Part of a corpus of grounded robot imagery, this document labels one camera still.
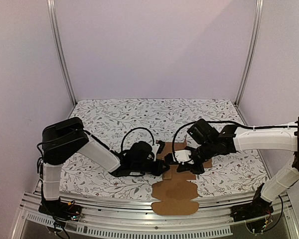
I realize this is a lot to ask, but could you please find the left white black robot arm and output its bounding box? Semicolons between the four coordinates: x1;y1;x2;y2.
36;117;170;216

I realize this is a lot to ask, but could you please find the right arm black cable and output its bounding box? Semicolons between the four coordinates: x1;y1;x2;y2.
171;120;299;162

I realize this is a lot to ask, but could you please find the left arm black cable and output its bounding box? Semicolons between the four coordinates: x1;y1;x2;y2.
121;126;155;152

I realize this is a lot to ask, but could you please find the right aluminium frame post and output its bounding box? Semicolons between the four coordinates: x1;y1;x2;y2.
234;0;264;108

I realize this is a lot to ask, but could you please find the floral patterned table mat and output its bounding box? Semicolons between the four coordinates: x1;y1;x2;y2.
38;98;274;200

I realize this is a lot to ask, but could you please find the left aluminium frame post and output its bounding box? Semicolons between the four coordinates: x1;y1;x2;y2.
46;0;77;106

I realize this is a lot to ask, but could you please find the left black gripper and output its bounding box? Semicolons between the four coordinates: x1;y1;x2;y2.
132;159;169;177

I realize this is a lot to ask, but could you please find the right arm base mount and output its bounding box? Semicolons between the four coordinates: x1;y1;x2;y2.
230;183;274;222

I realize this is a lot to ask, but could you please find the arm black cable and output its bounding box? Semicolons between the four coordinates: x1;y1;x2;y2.
121;126;155;152
171;120;299;162

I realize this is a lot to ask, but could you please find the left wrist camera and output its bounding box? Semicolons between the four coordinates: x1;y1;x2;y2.
152;140;165;161

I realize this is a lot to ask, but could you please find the aluminium frame post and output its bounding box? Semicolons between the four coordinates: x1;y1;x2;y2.
46;0;77;106
234;0;264;108

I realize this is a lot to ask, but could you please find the brown cardboard box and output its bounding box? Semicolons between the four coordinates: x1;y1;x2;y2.
150;139;213;217

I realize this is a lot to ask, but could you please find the aluminium front rail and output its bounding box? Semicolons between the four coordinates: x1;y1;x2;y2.
11;191;299;239

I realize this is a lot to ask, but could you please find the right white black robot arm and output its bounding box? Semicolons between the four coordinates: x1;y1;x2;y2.
172;117;299;217

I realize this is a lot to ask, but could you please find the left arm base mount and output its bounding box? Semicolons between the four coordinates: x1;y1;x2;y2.
38;198;82;221

